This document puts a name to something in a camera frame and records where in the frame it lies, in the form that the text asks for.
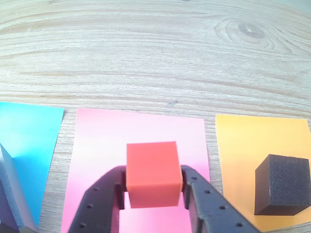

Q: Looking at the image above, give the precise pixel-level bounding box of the pink paper sheet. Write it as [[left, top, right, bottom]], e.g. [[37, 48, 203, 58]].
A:
[[60, 108, 211, 233]]

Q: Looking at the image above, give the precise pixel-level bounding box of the blue paper sheet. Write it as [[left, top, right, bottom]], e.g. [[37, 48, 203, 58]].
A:
[[0, 101, 65, 226]]

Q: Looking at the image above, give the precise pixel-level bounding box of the orange paper sheet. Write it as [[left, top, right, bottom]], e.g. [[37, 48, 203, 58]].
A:
[[215, 114, 311, 233]]

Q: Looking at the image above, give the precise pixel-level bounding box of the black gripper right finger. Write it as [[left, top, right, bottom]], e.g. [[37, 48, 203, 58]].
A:
[[180, 165, 262, 233]]

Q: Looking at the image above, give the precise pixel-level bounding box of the small red cube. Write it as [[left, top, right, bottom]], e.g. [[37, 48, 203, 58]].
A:
[[125, 141, 184, 209]]

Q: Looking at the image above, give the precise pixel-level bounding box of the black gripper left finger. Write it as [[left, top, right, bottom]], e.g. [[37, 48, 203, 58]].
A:
[[67, 166, 127, 233]]

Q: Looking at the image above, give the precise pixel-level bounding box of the small dark cube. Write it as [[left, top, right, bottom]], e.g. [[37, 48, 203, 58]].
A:
[[254, 153, 311, 216]]

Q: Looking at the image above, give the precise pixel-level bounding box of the large grey block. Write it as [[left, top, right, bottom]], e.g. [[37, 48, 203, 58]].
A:
[[0, 143, 39, 233]]

